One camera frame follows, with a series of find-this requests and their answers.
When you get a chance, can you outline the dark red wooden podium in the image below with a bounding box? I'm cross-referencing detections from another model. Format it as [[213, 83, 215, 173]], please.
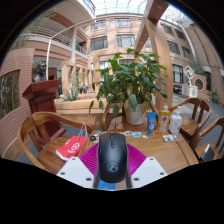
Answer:
[[22, 79, 68, 145]]

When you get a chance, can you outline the blue squeeze tube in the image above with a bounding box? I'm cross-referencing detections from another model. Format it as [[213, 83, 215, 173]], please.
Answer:
[[146, 111, 157, 137]]

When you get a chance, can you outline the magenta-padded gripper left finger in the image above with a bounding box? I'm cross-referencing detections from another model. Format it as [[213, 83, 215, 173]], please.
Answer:
[[56, 143, 100, 190]]

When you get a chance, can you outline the yellow dish soap bottle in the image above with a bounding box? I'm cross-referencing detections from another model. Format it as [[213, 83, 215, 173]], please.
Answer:
[[157, 103, 171, 135]]

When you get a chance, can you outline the black notebook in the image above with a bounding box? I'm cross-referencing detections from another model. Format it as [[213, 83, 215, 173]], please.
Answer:
[[200, 143, 218, 163]]

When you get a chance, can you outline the red paper bag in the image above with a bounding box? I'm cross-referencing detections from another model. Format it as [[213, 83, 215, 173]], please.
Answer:
[[55, 124, 94, 162]]

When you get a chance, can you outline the white geometric sculpture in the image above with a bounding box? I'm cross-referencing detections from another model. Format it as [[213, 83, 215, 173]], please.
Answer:
[[182, 64, 196, 86]]

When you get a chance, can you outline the white outdoor unit box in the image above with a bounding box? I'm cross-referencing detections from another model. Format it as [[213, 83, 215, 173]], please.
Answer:
[[181, 83, 200, 99]]

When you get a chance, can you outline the wooden planter box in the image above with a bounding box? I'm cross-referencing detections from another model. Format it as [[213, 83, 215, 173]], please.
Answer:
[[54, 97, 108, 128]]

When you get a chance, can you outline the wooden armchair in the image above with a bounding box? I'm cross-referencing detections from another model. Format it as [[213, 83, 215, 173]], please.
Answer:
[[101, 102, 125, 132], [194, 116, 224, 162], [168, 97, 213, 143], [17, 111, 95, 172]]

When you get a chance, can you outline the dark bust statue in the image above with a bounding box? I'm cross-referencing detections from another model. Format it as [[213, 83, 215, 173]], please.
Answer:
[[32, 60, 48, 83]]

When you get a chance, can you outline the clear small tray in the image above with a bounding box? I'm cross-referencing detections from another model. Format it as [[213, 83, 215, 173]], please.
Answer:
[[162, 133, 179, 143]]

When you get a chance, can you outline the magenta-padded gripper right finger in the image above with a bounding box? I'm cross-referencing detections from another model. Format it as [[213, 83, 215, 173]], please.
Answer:
[[125, 143, 168, 190]]

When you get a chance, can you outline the black computer mouse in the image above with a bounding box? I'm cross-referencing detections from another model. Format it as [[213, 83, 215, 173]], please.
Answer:
[[97, 131, 129, 184]]

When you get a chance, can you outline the white pump bottle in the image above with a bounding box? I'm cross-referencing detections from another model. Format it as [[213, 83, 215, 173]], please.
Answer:
[[168, 107, 183, 135]]

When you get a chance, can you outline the green potted plant white pot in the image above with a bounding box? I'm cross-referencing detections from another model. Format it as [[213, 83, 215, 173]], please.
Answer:
[[88, 48, 169, 126]]

